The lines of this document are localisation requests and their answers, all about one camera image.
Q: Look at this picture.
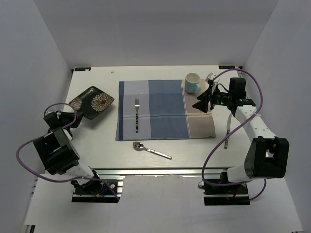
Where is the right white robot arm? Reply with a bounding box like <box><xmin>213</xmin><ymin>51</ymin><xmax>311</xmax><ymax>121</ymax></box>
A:
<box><xmin>193</xmin><ymin>73</ymin><xmax>290</xmax><ymax>194</ymax></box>

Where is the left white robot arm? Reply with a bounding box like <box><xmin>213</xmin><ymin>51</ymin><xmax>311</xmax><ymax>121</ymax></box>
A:
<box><xmin>33</xmin><ymin>111</ymin><xmax>103</xmax><ymax>194</ymax></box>

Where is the metal spoon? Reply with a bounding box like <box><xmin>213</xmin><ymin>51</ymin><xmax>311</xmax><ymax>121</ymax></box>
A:
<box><xmin>133</xmin><ymin>141</ymin><xmax>172</xmax><ymax>160</ymax></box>

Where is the light blue mug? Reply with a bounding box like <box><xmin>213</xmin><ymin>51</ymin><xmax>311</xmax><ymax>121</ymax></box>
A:
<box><xmin>185</xmin><ymin>73</ymin><xmax>201</xmax><ymax>94</ymax></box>

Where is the dark floral rectangular plate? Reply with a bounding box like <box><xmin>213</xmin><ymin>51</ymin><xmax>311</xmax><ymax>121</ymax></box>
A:
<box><xmin>69</xmin><ymin>86</ymin><xmax>115</xmax><ymax>120</ymax></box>

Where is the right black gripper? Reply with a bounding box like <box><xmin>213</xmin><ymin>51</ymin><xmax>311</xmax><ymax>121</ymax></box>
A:
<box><xmin>192</xmin><ymin>85</ymin><xmax>233</xmax><ymax>114</ymax></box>

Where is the left blue table label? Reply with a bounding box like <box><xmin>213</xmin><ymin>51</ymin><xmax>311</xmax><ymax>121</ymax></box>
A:
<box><xmin>74</xmin><ymin>67</ymin><xmax>91</xmax><ymax>72</ymax></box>

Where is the metal fork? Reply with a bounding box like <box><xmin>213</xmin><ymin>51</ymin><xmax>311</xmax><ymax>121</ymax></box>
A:
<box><xmin>135</xmin><ymin>99</ymin><xmax>140</xmax><ymax>133</ymax></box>

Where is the blue beige checked placemat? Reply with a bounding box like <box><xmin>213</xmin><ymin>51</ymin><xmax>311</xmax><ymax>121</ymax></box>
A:
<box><xmin>116</xmin><ymin>80</ymin><xmax>216</xmax><ymax>141</ymax></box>

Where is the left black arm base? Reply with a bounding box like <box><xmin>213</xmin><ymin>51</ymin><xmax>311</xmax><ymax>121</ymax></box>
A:
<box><xmin>70</xmin><ymin>175</ymin><xmax>124</xmax><ymax>203</ymax></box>

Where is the blue table label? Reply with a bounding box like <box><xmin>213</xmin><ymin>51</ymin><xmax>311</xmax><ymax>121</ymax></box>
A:
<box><xmin>74</xmin><ymin>67</ymin><xmax>91</xmax><ymax>72</ymax></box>
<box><xmin>218</xmin><ymin>65</ymin><xmax>235</xmax><ymax>69</ymax></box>

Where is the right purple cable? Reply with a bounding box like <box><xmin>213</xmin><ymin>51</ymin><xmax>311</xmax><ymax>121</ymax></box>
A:
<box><xmin>201</xmin><ymin>69</ymin><xmax>267</xmax><ymax>201</ymax></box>

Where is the right blue table label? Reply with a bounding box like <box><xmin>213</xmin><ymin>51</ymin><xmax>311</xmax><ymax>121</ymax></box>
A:
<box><xmin>218</xmin><ymin>65</ymin><xmax>235</xmax><ymax>69</ymax></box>

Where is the metal table knife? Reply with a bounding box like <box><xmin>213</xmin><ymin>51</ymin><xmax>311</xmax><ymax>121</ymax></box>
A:
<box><xmin>224</xmin><ymin>114</ymin><xmax>232</xmax><ymax>150</ymax></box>

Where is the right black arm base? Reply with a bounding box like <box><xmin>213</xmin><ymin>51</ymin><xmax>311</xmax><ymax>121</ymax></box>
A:
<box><xmin>198</xmin><ymin>181</ymin><xmax>250</xmax><ymax>206</ymax></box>

